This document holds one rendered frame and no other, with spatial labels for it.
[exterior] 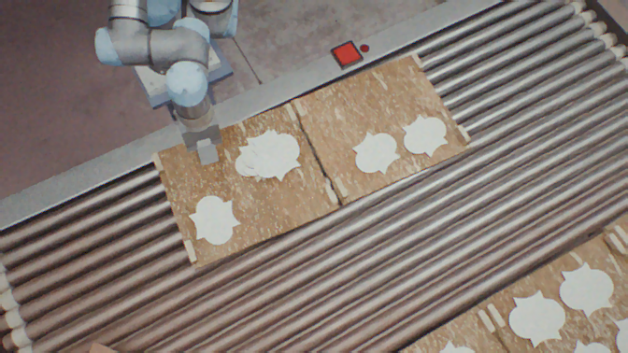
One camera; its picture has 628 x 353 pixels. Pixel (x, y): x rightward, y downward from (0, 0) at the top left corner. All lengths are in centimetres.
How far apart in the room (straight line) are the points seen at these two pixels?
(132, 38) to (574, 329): 123
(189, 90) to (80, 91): 183
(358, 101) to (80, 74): 169
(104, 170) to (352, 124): 70
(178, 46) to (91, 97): 172
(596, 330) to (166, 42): 122
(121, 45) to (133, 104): 160
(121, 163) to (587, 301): 128
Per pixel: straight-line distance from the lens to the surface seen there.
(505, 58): 179
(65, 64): 295
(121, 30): 115
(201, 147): 123
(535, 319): 148
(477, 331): 143
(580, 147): 172
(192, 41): 112
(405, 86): 162
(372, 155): 148
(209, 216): 142
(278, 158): 143
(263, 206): 142
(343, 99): 157
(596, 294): 156
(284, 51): 279
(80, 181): 157
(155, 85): 166
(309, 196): 143
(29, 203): 160
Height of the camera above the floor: 228
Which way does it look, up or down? 68 degrees down
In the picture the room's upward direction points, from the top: 7 degrees clockwise
